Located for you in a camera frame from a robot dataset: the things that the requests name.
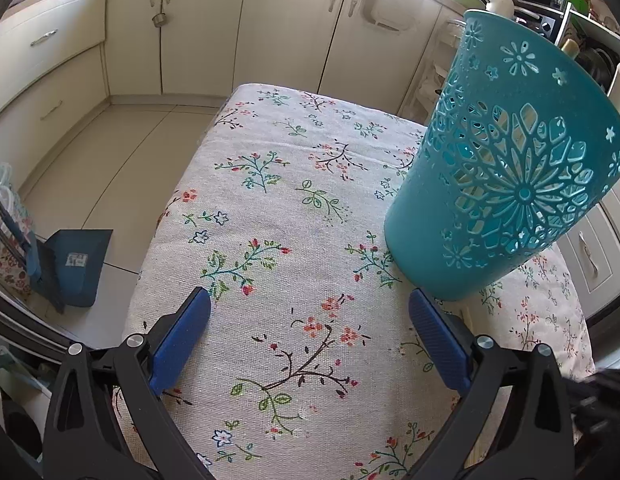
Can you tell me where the blue dustpan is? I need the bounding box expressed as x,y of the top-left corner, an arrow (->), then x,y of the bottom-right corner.
25,230 -> 113,313

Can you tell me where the floral tablecloth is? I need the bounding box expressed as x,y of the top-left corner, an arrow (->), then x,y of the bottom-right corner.
111,81 -> 596,480

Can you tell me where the teal perforated plastic basket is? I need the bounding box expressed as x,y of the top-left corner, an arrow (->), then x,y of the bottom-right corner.
383,10 -> 620,300

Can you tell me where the white three-tier rolling cart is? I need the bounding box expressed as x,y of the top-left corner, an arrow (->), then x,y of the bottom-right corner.
399,18 -> 465,125

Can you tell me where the white thermos jug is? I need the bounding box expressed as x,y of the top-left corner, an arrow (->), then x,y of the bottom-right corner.
486,0 -> 515,20

